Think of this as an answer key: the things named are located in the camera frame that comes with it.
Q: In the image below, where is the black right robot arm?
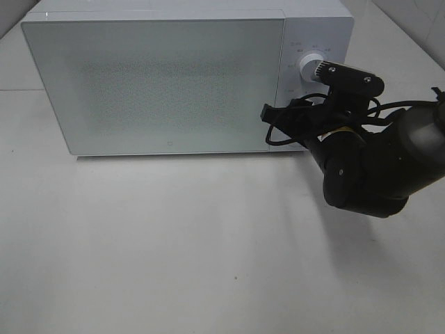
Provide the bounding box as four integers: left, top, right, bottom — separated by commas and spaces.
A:
261, 88, 444, 218

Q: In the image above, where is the upper white power knob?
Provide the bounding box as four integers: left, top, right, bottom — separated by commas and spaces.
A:
299, 51, 324, 82

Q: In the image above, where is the white microwave door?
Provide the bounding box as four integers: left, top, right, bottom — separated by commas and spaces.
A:
22, 19, 284, 156

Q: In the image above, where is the white microwave oven body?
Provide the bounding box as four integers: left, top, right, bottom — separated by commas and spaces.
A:
28, 0, 356, 163

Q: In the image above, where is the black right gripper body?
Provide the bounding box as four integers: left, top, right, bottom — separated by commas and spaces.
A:
261, 89, 372, 150

